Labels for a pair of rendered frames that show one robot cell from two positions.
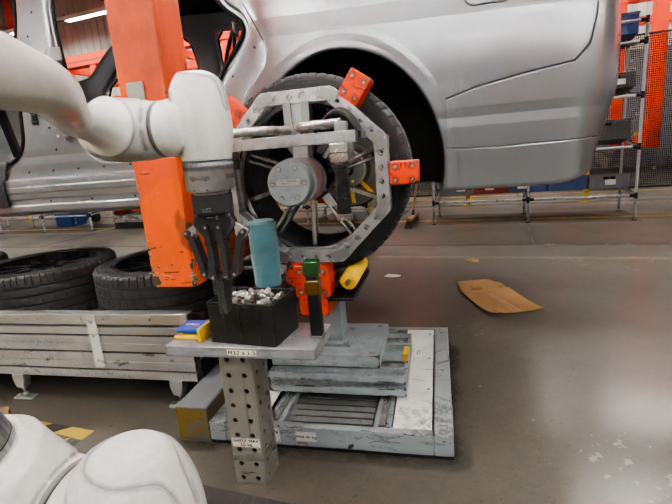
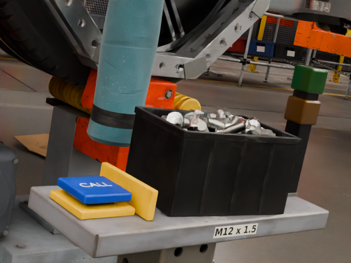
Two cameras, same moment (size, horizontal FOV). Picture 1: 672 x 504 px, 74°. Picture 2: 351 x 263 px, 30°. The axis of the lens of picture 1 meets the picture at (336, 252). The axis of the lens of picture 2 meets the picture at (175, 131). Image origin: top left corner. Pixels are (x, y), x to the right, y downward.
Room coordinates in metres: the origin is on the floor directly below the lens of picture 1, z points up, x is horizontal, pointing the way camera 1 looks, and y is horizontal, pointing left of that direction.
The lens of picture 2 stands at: (0.68, 1.02, 0.73)
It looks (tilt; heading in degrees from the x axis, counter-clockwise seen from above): 11 degrees down; 306
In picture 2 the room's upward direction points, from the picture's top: 11 degrees clockwise
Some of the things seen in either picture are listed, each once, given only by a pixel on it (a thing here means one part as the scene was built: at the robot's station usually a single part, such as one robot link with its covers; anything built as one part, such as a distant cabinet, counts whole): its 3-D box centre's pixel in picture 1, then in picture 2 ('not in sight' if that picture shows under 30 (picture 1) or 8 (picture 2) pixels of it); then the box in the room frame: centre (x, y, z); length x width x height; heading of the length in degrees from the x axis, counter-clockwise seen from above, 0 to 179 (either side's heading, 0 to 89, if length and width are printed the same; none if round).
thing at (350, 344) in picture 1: (330, 314); (74, 175); (1.62, 0.04, 0.32); 0.40 x 0.30 x 0.28; 77
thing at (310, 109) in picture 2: (313, 286); (302, 110); (1.13, 0.07, 0.59); 0.04 x 0.04 x 0.04; 77
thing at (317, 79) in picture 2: (311, 267); (309, 79); (1.13, 0.07, 0.64); 0.04 x 0.04 x 0.04; 77
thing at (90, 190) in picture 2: (193, 327); (93, 192); (1.21, 0.42, 0.47); 0.07 x 0.07 x 0.02; 77
